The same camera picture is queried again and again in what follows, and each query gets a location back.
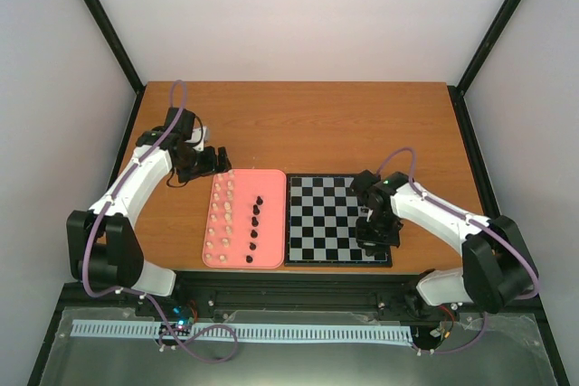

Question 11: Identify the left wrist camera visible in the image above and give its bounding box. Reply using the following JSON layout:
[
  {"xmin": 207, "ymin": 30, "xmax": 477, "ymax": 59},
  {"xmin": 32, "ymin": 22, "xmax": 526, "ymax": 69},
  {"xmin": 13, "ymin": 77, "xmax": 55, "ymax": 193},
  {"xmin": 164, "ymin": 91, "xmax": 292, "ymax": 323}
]
[{"xmin": 186, "ymin": 127, "xmax": 210, "ymax": 152}]

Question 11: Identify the pink plastic tray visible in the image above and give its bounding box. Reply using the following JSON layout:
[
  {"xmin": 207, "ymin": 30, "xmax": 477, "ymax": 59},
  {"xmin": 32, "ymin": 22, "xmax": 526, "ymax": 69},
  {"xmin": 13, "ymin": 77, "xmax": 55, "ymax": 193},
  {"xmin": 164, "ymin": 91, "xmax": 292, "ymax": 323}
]
[{"xmin": 202, "ymin": 169, "xmax": 287, "ymax": 269}]

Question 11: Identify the black aluminium frame rail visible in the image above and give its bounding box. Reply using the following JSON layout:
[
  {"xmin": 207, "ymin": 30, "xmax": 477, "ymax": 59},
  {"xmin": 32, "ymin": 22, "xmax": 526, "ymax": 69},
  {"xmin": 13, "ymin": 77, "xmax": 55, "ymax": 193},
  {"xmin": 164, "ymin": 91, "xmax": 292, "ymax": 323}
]
[{"xmin": 27, "ymin": 269, "xmax": 571, "ymax": 385}]

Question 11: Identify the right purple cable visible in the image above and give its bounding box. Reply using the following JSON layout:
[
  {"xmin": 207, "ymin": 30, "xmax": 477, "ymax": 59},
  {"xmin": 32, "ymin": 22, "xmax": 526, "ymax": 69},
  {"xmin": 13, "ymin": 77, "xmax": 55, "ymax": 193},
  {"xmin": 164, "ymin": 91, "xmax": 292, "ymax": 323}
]
[{"xmin": 375, "ymin": 146, "xmax": 542, "ymax": 356}]

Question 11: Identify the light blue cable duct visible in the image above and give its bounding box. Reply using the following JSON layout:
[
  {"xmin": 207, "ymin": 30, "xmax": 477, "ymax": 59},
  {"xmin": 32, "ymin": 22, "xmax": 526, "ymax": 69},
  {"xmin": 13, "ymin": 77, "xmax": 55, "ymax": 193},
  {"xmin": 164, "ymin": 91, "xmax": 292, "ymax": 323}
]
[{"xmin": 70, "ymin": 319, "xmax": 413, "ymax": 346}]

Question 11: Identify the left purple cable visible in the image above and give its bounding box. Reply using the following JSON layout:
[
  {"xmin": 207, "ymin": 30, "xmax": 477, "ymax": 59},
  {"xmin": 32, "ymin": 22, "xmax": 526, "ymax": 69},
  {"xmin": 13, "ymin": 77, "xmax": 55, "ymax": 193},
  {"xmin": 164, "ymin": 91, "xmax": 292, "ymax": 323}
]
[{"xmin": 80, "ymin": 79, "xmax": 239, "ymax": 364}]

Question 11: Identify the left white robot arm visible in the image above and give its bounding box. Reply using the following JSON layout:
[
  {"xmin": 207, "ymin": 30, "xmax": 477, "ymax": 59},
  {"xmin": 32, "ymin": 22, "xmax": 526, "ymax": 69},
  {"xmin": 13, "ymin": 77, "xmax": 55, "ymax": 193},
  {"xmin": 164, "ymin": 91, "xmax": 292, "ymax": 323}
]
[{"xmin": 66, "ymin": 108, "xmax": 232, "ymax": 316}]

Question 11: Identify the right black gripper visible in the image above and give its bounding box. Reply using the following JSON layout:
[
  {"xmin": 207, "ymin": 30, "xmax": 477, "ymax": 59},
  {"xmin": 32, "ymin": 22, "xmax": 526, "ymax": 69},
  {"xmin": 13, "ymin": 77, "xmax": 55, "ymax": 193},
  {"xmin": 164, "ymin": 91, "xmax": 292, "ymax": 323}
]
[{"xmin": 356, "ymin": 212, "xmax": 401, "ymax": 256}]

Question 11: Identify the controller board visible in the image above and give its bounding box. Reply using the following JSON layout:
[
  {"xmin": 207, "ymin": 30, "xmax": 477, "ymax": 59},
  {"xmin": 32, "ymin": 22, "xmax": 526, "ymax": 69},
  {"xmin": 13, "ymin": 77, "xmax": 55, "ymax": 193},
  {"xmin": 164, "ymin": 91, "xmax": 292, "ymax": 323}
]
[
  {"xmin": 430, "ymin": 305, "xmax": 456, "ymax": 343},
  {"xmin": 173, "ymin": 300, "xmax": 198, "ymax": 330}
]

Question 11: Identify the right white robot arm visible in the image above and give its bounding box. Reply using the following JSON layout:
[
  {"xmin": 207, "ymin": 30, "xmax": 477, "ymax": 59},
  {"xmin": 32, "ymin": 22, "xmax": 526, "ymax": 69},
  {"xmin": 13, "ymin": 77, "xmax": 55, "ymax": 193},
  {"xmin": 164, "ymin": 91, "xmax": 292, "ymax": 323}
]
[{"xmin": 350, "ymin": 171, "xmax": 538, "ymax": 314}]

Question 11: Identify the right controller board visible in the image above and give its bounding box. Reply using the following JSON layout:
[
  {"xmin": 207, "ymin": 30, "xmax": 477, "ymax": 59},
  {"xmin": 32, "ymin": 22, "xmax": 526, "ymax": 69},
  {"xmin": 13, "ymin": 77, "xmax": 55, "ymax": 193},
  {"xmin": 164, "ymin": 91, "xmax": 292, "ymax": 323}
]
[{"xmin": 430, "ymin": 305, "xmax": 456, "ymax": 343}]

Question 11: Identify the left controller board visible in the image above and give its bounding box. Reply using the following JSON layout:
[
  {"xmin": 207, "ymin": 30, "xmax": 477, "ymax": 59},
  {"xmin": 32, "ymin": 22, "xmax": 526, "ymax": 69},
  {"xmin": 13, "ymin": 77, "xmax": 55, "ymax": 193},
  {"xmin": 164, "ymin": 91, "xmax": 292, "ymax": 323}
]
[{"xmin": 173, "ymin": 300, "xmax": 198, "ymax": 330}]

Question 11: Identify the black white chessboard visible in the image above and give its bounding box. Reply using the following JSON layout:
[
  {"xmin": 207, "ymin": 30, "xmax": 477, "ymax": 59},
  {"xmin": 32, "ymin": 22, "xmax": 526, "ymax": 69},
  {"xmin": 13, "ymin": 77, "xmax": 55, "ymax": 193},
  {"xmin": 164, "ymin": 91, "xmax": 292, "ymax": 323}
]
[{"xmin": 284, "ymin": 174, "xmax": 393, "ymax": 268}]

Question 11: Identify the purple cable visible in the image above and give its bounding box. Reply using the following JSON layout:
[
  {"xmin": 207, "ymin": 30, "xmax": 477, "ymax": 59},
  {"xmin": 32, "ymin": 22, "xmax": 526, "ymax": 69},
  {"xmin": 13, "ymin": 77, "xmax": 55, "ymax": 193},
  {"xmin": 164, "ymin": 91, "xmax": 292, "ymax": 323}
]
[
  {"xmin": 375, "ymin": 146, "xmax": 542, "ymax": 356},
  {"xmin": 80, "ymin": 79, "xmax": 239, "ymax": 364}
]

